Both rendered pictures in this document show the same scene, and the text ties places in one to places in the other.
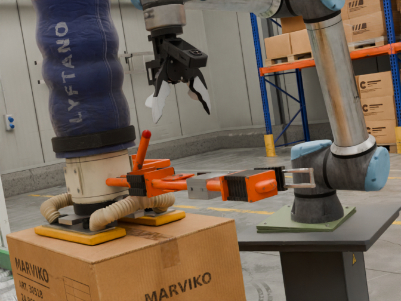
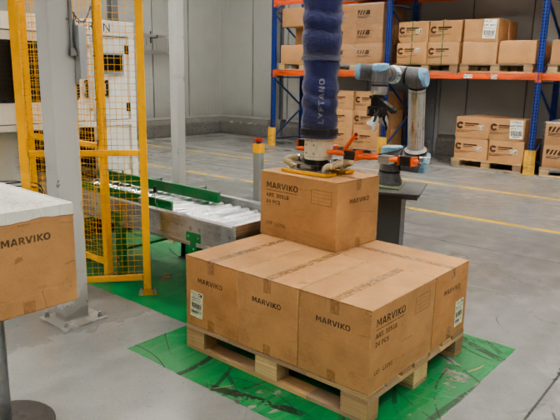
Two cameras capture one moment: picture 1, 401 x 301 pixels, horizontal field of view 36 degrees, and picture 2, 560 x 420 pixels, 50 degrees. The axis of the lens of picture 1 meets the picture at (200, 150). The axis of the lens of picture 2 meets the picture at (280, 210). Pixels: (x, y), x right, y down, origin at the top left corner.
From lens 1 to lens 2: 223 cm
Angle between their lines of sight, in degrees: 14
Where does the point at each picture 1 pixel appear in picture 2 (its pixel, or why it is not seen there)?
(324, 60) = (414, 108)
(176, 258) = (360, 187)
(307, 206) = (387, 177)
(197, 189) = (383, 160)
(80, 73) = (327, 102)
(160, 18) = (380, 91)
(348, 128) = (417, 142)
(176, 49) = (386, 105)
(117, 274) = (343, 189)
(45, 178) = not seen: hidden behind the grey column
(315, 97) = not seen: hidden behind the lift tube
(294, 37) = not seen: hidden behind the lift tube
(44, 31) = (312, 81)
